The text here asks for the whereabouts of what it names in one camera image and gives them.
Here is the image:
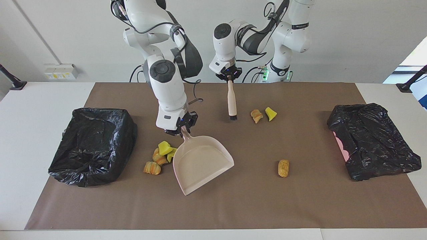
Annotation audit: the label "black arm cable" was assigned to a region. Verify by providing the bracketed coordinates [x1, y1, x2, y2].
[234, 0, 291, 64]
[112, 0, 204, 104]

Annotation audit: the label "pale pink plastic dustpan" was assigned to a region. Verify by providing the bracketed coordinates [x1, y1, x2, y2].
[172, 126, 235, 196]

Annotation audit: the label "black camera stand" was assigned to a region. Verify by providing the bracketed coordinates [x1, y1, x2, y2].
[0, 64, 27, 91]
[396, 65, 427, 93]

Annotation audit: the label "orange toy croissant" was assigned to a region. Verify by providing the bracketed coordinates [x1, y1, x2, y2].
[152, 148, 169, 166]
[143, 161, 161, 175]

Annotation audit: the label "white wall cable duct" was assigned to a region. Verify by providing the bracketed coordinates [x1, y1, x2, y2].
[13, 0, 58, 65]

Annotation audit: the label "black base cable bundle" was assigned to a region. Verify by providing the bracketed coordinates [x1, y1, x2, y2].
[129, 64, 147, 83]
[243, 66, 267, 83]

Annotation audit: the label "brown toy bread roll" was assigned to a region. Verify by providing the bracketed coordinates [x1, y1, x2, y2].
[278, 159, 290, 178]

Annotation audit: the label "beige hand brush black bristles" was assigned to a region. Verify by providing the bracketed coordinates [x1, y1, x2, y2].
[227, 76, 238, 121]

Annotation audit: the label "black trash bag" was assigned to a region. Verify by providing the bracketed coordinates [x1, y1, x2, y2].
[48, 107, 138, 187]
[327, 103, 422, 181]

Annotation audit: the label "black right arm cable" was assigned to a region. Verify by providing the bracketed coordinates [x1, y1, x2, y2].
[112, 0, 204, 104]

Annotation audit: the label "brown paper table mat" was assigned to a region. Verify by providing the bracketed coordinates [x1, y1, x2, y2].
[24, 82, 427, 230]

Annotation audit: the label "white wall socket box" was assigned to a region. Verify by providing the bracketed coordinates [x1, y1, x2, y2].
[44, 64, 79, 80]

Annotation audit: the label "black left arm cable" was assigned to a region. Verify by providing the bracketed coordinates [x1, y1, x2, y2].
[234, 0, 291, 64]

